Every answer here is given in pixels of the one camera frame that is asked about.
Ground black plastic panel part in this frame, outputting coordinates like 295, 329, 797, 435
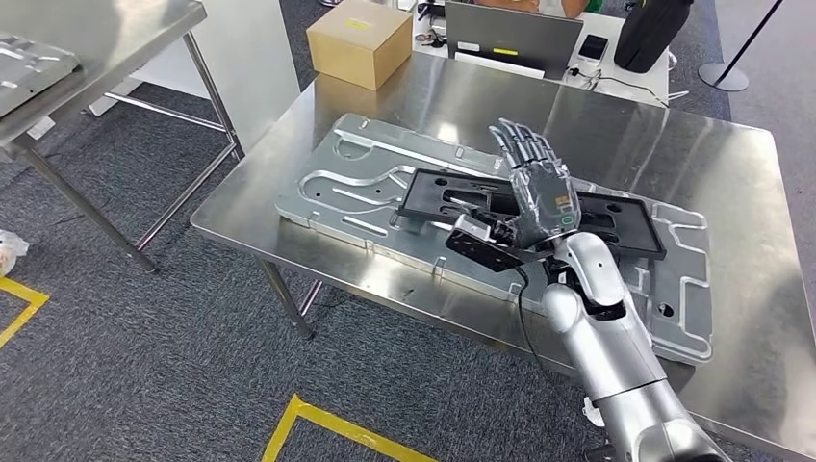
395, 167, 668, 262

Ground stainless steel workbench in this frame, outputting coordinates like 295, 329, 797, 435
190, 50, 816, 462

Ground stamped metal plate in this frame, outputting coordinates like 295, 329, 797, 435
0, 32, 82, 120
275, 113, 714, 366

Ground brown cardboard box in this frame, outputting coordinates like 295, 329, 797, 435
305, 0, 415, 91

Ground grey laptop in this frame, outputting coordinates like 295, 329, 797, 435
445, 0, 584, 81

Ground white panel board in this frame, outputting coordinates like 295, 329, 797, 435
89, 0, 302, 154

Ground black smartphone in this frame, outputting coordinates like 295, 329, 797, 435
576, 33, 611, 64

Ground white desk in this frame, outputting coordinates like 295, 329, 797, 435
411, 0, 672, 108

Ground black bag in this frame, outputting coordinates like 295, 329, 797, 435
613, 0, 695, 74

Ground stainless steel table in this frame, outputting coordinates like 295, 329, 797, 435
0, 0, 246, 275

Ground black pole with grey base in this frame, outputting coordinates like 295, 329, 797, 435
698, 0, 786, 93

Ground clear tape wad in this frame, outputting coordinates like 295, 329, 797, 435
0, 229, 31, 279

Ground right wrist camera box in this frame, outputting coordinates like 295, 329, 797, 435
445, 213, 556, 274

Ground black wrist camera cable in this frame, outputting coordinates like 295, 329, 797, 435
513, 264, 578, 384

